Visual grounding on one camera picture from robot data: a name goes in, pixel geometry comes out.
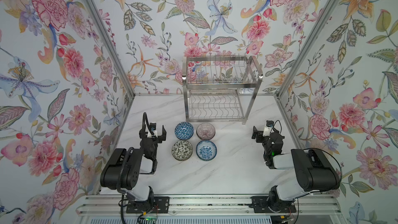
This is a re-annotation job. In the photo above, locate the aluminium corner post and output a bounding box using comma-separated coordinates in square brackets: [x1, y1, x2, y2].
[275, 0, 339, 100]
[83, 0, 135, 99]

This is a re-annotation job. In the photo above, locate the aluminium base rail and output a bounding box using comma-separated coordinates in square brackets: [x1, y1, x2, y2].
[76, 194, 341, 217]

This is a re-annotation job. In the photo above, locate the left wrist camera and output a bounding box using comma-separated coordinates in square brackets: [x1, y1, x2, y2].
[147, 123, 158, 139]

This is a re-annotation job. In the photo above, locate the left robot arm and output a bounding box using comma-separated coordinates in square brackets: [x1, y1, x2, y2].
[100, 123, 167, 202]

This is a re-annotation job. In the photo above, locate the steel two-tier dish rack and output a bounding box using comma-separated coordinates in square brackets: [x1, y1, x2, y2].
[182, 55, 264, 124]

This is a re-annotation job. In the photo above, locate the left aluminium corner post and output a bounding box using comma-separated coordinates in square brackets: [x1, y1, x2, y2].
[83, 0, 135, 99]

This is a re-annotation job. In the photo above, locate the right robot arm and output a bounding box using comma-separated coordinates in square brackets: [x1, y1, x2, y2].
[251, 126, 341, 213]

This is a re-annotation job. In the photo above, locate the blue triangle pattern bowl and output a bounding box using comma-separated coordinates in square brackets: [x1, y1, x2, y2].
[175, 122, 194, 140]

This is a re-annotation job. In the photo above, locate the purple striped bowl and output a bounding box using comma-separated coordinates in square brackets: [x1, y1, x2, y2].
[197, 123, 216, 140]

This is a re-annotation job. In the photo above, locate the light blue floral bowl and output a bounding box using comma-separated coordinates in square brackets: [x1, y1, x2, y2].
[196, 140, 217, 161]

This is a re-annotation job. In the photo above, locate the right aluminium corner post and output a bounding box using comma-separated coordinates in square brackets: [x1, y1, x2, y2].
[275, 0, 339, 100]

